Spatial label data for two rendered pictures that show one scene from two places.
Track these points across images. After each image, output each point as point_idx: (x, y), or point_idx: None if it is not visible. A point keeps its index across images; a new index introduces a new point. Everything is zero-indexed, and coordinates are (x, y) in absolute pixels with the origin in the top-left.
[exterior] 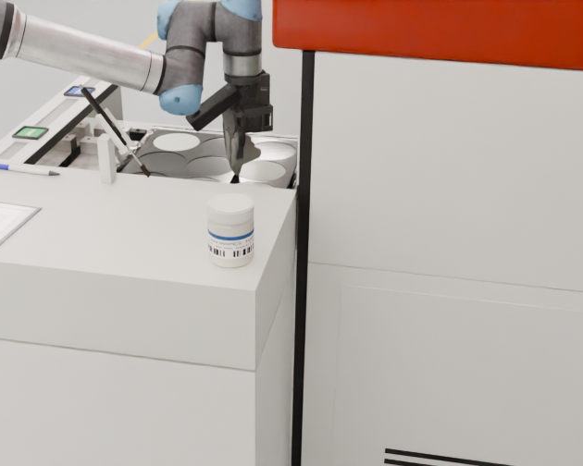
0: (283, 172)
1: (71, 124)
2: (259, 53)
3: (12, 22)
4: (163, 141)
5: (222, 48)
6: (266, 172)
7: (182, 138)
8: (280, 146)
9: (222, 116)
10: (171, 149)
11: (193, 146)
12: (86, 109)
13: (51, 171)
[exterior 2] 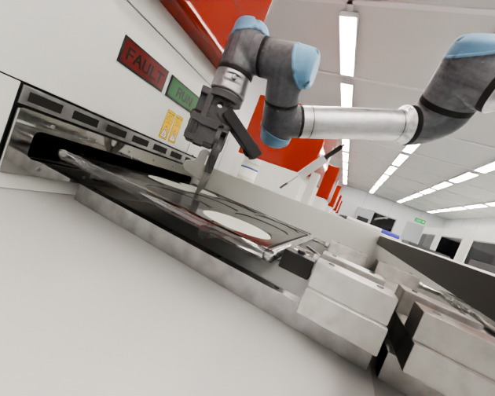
0: (155, 176)
1: (401, 250)
2: (215, 72)
3: (412, 118)
4: (256, 232)
5: (251, 80)
6: (170, 181)
7: (225, 221)
8: (111, 169)
9: (224, 144)
10: (247, 223)
11: (217, 212)
12: (419, 255)
13: (346, 215)
